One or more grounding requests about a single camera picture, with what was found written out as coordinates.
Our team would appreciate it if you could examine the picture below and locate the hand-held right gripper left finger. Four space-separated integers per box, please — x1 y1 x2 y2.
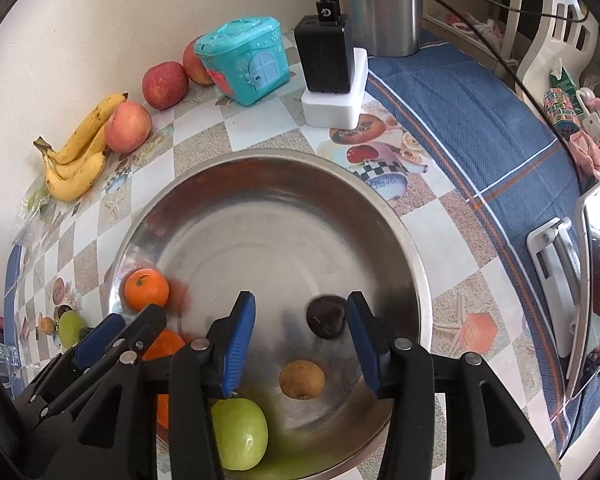
75 291 257 480

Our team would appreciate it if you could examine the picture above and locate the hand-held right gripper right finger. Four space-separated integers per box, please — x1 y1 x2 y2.
346 291 563 480

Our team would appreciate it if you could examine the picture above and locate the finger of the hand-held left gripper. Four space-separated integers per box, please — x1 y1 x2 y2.
12 312 127 461
87 304 167 368

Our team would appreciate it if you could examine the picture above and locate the large green jujube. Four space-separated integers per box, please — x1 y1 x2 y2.
211 398 270 471
58 311 88 350

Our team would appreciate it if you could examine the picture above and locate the orange mandarin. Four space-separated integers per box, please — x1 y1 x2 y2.
124 268 171 312
141 329 187 362
156 394 172 430

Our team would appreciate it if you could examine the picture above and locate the round steel plate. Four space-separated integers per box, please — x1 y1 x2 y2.
109 149 433 480

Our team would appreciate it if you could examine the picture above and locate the clear glass mug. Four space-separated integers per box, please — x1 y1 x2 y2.
0 332 23 391

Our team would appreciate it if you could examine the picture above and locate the clear plastic fruit bag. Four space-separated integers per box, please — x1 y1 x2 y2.
12 185 56 261

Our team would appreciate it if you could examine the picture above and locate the yellow banana bunch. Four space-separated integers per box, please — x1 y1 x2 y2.
33 92 129 203

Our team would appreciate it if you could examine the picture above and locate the white phone stand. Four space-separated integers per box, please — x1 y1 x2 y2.
526 216 581 358

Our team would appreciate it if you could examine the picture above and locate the red apple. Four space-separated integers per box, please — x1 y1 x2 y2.
182 36 216 86
104 101 153 155
142 61 190 111

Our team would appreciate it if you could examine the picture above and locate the white power adapter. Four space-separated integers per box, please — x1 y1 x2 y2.
301 47 369 130

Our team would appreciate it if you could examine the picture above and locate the teal toy house box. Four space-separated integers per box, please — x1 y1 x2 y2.
194 16 291 107

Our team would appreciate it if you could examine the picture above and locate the black charger block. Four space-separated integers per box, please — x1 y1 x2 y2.
294 0 355 95

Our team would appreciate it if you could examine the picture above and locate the pink soft toy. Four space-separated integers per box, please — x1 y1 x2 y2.
567 97 600 181

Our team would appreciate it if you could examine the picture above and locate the colourful cube stack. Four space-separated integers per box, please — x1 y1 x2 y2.
542 87 581 138

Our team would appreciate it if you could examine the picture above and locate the white plastic hook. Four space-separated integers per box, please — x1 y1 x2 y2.
575 87 600 146

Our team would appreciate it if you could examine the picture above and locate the green drink carton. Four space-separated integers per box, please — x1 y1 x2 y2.
549 57 578 98

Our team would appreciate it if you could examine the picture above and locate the steel thermos jug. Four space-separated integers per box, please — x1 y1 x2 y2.
322 0 426 58

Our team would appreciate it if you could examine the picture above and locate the pink white cloth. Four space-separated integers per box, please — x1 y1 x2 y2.
445 10 503 51

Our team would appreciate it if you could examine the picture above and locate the white plastic rack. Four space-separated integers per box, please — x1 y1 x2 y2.
500 0 600 111

